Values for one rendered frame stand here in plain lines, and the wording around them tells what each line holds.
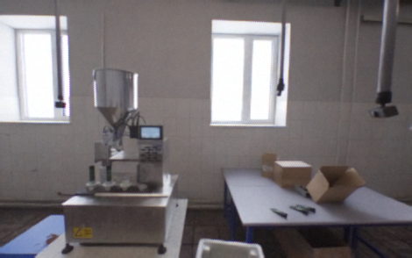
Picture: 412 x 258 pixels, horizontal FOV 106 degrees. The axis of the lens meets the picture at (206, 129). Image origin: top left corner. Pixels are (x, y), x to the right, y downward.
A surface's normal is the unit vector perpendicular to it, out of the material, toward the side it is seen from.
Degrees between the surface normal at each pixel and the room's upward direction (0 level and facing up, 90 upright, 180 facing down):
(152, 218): 90
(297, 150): 90
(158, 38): 90
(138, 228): 90
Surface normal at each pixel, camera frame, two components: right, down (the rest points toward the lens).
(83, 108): 0.03, 0.07
